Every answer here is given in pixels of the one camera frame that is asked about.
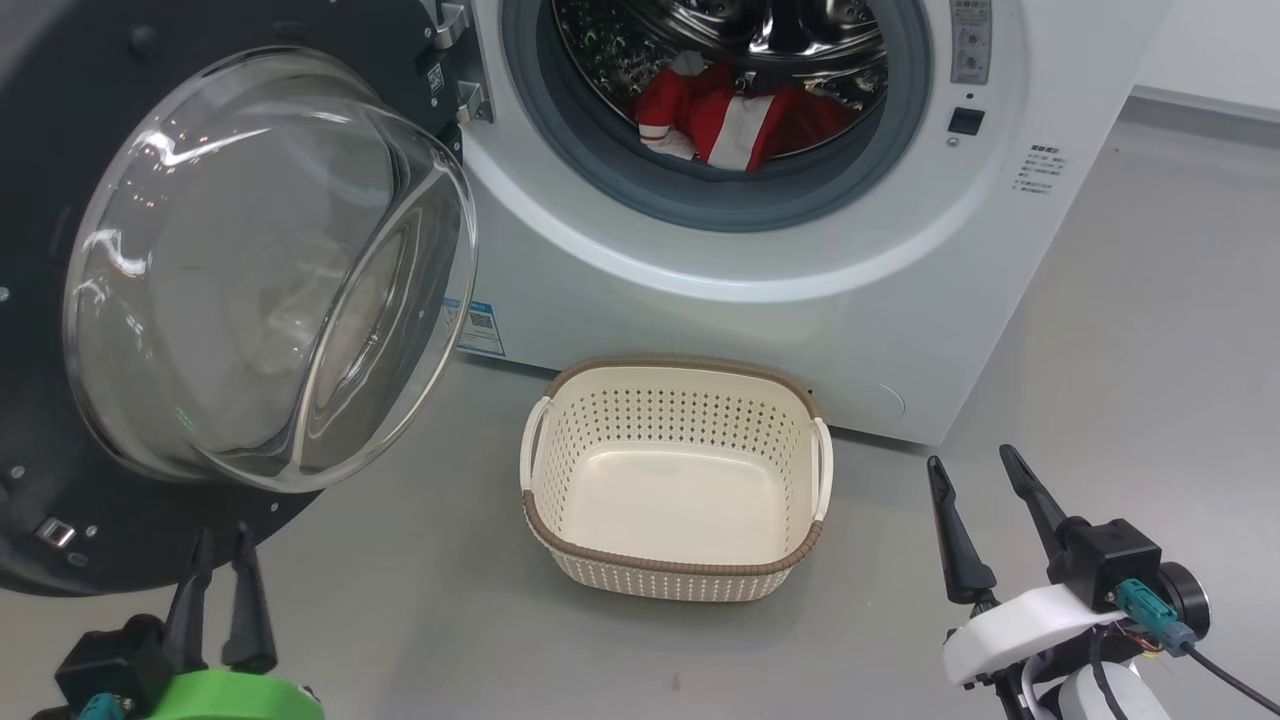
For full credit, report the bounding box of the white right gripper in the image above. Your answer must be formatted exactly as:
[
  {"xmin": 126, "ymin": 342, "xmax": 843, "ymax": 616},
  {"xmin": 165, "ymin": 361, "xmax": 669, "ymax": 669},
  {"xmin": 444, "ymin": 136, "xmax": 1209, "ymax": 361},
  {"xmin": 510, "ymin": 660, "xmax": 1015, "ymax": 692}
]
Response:
[{"xmin": 927, "ymin": 445, "xmax": 1126, "ymax": 688}]

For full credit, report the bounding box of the cream perforated laundry basket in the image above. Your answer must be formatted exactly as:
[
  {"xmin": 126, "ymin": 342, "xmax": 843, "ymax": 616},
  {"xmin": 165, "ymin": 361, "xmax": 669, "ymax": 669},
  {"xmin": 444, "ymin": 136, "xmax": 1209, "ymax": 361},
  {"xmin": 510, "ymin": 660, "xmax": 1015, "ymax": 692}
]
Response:
[{"xmin": 519, "ymin": 356, "xmax": 834, "ymax": 603}]

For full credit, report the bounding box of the blue energy label sticker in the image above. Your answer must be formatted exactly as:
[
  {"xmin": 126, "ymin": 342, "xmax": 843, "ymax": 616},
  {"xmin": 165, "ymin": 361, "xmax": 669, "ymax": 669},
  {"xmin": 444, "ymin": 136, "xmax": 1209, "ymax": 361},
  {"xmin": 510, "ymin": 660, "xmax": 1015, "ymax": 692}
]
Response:
[{"xmin": 443, "ymin": 297, "xmax": 507, "ymax": 359}]

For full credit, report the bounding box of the grey warning sticker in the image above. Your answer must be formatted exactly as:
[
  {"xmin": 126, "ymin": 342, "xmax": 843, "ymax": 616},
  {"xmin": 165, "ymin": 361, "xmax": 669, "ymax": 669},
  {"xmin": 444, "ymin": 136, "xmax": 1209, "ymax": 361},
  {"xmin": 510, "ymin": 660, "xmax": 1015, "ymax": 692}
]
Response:
[{"xmin": 950, "ymin": 0, "xmax": 993, "ymax": 86}]

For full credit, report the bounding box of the black round glass washer door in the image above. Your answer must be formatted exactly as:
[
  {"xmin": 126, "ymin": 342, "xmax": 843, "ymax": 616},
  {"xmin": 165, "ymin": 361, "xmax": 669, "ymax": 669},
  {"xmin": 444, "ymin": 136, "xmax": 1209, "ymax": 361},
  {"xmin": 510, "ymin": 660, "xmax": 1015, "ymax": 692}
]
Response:
[{"xmin": 0, "ymin": 0, "xmax": 479, "ymax": 598}]

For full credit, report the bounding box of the red and white garment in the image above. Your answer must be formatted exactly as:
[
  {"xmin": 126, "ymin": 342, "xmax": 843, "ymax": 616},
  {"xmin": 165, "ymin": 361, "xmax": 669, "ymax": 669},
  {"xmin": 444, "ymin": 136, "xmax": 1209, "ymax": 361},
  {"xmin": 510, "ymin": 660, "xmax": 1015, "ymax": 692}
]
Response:
[{"xmin": 634, "ymin": 52, "xmax": 861, "ymax": 173}]

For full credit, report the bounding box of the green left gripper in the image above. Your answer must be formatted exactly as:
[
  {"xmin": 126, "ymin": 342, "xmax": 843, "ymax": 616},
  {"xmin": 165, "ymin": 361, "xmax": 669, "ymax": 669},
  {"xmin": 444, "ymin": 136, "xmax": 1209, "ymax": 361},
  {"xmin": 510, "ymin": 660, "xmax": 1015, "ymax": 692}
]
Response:
[{"xmin": 140, "ymin": 525, "xmax": 326, "ymax": 720}]

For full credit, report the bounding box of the white front-load washing machine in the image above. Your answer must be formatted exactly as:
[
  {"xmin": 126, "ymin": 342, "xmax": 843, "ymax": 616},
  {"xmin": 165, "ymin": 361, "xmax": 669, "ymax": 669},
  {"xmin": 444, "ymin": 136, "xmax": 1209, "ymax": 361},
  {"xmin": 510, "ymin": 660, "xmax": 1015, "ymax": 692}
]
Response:
[{"xmin": 440, "ymin": 0, "xmax": 1176, "ymax": 446}]

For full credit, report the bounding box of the silver metal door hinge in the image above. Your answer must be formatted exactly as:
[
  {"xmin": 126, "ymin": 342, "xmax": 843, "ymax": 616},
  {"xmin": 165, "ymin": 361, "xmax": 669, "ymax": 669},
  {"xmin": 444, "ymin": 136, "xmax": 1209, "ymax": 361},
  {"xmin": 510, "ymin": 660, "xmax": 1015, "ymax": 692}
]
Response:
[{"xmin": 430, "ymin": 0, "xmax": 496, "ymax": 126}]

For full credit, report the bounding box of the black cable with teal plug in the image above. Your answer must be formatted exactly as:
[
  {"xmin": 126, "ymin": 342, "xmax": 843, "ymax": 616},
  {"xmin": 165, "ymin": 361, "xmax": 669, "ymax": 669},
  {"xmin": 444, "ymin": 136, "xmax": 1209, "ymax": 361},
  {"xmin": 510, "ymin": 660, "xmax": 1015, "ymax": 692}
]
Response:
[{"xmin": 1115, "ymin": 578, "xmax": 1280, "ymax": 716}]

